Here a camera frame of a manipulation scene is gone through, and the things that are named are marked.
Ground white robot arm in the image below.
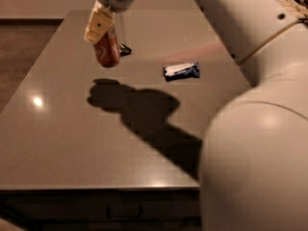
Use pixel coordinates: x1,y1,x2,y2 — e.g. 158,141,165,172
194,0,308,231

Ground black rxbar chocolate bar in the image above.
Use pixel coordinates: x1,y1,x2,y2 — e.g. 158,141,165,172
119,44,132,57

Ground dark drawer handle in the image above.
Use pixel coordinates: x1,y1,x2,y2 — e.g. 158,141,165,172
106,204,142,221

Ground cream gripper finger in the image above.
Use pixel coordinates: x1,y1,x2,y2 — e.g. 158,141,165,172
85,1,115,44

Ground blue white snack wrapper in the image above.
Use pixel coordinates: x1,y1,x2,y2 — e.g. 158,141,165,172
163,62,200,81

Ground red coke can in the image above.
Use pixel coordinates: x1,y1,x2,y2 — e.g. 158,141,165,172
93,26,120,67

